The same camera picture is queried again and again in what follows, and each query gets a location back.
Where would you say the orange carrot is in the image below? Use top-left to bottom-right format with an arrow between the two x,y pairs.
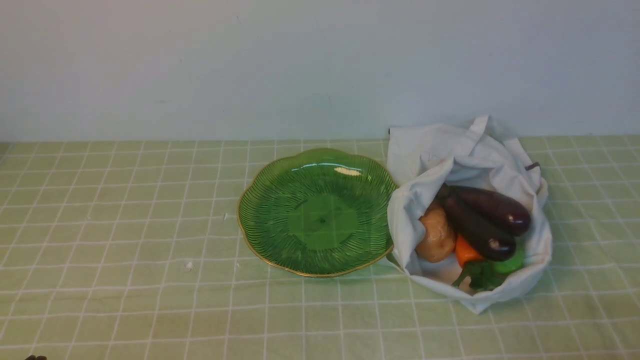
454,234 -> 485,268

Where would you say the light green cucumber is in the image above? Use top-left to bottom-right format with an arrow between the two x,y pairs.
491,244 -> 526,276

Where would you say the white cloth bag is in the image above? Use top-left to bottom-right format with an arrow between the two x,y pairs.
386,115 -> 553,314

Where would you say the dark purple eggplant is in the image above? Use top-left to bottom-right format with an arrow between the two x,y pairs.
448,186 -> 531,237
439,194 -> 517,262

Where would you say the brown potato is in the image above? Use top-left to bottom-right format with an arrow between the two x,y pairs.
414,202 -> 457,264

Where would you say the green checkered tablecloth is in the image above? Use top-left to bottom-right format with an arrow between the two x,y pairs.
0,134 -> 640,360

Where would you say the green glass plate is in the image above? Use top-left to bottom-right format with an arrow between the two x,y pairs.
237,148 -> 398,278

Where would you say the dark green leafy vegetable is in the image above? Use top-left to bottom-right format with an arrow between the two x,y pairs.
451,260 -> 507,293

